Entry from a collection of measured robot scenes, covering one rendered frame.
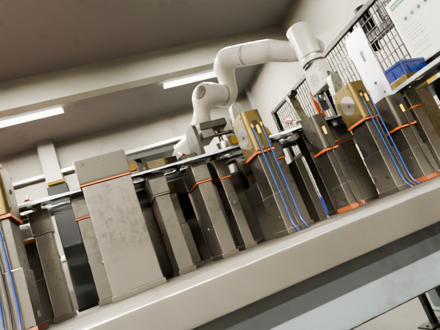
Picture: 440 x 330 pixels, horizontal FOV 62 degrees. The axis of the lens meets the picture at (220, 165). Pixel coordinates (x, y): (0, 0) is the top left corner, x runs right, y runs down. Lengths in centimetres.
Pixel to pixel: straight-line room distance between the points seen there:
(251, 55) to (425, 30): 72
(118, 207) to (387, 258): 58
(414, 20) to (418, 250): 137
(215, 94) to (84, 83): 445
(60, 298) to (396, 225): 82
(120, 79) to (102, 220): 509
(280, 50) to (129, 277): 104
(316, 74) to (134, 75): 475
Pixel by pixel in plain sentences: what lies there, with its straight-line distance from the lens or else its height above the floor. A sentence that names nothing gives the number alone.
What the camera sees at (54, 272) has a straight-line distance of 106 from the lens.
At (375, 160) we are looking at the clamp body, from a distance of 116.
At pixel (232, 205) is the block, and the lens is 113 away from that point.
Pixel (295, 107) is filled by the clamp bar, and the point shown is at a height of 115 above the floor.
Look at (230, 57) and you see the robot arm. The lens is 158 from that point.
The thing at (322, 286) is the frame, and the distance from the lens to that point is 49.
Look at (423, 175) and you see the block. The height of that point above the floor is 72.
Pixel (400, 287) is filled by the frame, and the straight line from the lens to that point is 54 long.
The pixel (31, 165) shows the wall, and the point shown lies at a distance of 835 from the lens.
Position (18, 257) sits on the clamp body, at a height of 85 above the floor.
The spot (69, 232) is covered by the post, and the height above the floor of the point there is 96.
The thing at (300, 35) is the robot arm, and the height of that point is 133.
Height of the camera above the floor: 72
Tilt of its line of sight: 12 degrees up
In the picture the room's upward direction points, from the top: 21 degrees counter-clockwise
